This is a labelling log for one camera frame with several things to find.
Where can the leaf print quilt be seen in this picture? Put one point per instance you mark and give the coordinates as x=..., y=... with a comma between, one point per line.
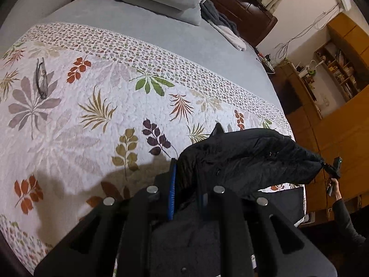
x=86, y=121

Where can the person's right hand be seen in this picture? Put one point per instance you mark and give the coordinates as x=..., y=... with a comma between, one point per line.
x=335, y=189

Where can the white towel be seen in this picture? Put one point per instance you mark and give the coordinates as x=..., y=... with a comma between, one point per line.
x=233, y=39

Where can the wooden desk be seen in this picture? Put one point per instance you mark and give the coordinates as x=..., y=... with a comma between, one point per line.
x=299, y=92

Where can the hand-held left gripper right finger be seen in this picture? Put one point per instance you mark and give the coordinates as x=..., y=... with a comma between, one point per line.
x=204, y=200

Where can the dark grey blanket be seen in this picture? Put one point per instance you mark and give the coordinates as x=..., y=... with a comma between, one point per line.
x=217, y=17

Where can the dark wooden headboard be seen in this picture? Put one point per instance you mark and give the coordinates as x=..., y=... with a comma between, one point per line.
x=245, y=8

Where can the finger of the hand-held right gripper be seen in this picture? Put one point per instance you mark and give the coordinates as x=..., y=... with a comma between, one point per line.
x=324, y=165

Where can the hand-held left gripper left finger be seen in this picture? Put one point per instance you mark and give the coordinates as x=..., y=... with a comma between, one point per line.
x=172, y=192

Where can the grey bed sheet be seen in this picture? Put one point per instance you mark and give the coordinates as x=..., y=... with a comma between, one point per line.
x=161, y=31

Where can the black eyeglasses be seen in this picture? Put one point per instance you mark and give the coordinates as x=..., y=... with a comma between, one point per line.
x=41, y=78

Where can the grey cushion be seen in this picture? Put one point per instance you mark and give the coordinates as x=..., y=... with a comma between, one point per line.
x=40, y=0

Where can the black pants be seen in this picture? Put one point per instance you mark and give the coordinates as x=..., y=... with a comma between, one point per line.
x=242, y=155

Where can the person's right forearm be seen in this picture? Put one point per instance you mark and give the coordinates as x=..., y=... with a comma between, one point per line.
x=346, y=222

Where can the flat grey pillow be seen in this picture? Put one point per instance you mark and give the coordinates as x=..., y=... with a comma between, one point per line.
x=170, y=8

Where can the wooden bookshelf cabinet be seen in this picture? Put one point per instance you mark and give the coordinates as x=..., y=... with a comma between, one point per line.
x=343, y=60

